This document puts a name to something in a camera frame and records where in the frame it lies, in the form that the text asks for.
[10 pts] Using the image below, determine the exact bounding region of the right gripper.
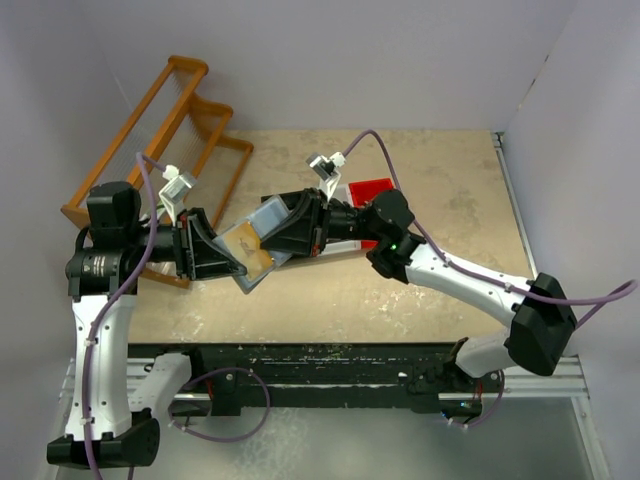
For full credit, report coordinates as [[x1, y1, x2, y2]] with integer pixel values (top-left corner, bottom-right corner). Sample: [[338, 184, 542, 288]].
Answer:
[[259, 189, 383, 258]]

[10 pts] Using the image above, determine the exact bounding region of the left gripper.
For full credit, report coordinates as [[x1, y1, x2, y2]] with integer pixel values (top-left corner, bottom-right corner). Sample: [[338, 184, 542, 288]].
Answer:
[[129, 204, 249, 277]]

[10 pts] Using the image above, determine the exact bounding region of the grey card holder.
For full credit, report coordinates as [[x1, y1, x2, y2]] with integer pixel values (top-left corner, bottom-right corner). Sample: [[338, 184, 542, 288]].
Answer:
[[213, 195, 292, 294]]

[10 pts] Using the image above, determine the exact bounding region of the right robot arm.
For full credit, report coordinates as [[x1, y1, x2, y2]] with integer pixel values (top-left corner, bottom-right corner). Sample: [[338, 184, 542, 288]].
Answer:
[[261, 188, 577, 391]]

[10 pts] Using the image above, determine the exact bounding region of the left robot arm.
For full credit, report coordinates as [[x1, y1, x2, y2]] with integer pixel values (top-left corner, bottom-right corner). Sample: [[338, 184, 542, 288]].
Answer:
[[47, 178, 246, 469]]

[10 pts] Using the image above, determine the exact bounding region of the gold card in holder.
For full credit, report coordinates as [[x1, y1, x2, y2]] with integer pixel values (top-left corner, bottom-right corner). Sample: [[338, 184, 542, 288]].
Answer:
[[221, 221, 275, 282]]

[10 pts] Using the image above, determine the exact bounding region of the black plastic bin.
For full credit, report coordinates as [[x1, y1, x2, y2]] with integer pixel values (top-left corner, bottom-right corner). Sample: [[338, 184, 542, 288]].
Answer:
[[260, 191, 303, 220]]

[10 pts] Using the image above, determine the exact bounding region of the white plastic bin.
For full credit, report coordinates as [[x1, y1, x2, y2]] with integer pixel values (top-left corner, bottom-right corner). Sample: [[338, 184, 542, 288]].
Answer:
[[318, 184, 362, 257]]

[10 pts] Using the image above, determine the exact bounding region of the red plastic bin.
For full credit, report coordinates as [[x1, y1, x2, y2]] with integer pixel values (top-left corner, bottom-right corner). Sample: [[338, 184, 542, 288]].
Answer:
[[347, 177, 394, 229]]

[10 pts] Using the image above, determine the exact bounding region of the orange wooden rack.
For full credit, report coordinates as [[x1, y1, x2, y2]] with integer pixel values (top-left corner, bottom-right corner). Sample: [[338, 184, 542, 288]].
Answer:
[[60, 54, 255, 290]]

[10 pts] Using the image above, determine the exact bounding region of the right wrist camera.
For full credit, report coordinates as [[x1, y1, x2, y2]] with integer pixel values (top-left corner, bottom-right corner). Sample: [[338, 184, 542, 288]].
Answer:
[[306, 152, 346, 200]]

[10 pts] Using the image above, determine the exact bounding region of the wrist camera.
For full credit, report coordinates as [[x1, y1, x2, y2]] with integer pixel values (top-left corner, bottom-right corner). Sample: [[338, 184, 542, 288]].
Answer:
[[306, 152, 346, 200], [159, 165, 197, 225]]

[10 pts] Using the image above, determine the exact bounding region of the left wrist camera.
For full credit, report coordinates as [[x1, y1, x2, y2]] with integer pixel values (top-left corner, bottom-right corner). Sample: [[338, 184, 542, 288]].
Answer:
[[159, 165, 197, 225]]

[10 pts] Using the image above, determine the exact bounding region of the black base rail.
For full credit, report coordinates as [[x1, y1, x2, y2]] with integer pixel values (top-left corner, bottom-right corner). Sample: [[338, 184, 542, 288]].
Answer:
[[128, 343, 502, 417]]

